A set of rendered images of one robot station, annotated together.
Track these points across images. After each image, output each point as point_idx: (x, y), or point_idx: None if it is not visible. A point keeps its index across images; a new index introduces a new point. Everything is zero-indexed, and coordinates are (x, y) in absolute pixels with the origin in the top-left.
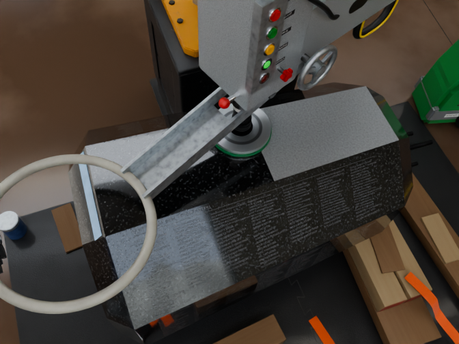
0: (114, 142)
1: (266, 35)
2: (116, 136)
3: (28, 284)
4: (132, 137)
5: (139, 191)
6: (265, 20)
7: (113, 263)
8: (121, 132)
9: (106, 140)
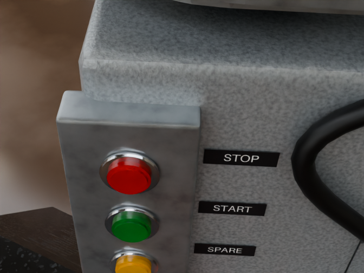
0: (3, 244)
1: (105, 223)
2: (26, 237)
3: None
4: (32, 254)
5: None
6: (86, 173)
7: None
8: (50, 236)
9: (5, 232)
